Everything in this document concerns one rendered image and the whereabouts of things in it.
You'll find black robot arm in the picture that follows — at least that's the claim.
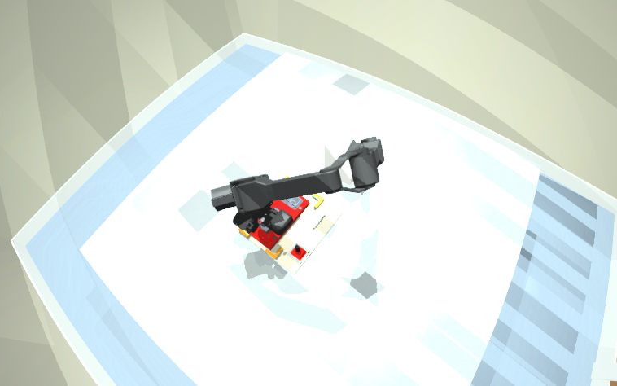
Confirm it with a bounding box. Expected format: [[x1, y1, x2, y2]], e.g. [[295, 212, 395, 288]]
[[210, 136, 385, 234]]

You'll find red toy car body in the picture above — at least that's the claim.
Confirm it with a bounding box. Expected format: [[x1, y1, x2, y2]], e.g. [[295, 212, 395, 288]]
[[249, 196, 310, 251]]

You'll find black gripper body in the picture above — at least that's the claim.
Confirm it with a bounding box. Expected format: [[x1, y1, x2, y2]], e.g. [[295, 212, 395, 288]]
[[260, 202, 293, 235]]

